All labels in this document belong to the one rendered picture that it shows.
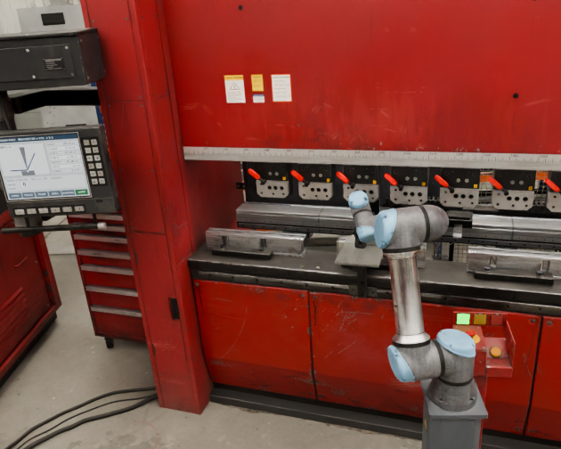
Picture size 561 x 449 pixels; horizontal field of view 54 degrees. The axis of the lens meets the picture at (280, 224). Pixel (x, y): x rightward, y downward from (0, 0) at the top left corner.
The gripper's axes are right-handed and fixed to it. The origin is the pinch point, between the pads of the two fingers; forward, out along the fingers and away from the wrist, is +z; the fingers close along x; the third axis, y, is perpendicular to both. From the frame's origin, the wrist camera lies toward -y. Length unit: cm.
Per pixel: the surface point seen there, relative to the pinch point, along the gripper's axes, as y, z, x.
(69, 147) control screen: 0, -67, 109
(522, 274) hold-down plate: -6, 8, -63
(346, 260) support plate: -14.5, -11.4, 5.2
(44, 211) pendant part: -21, -51, 124
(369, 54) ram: 53, -57, 0
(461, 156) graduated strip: 27, -27, -36
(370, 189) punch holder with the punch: 17.2, -15.3, -0.9
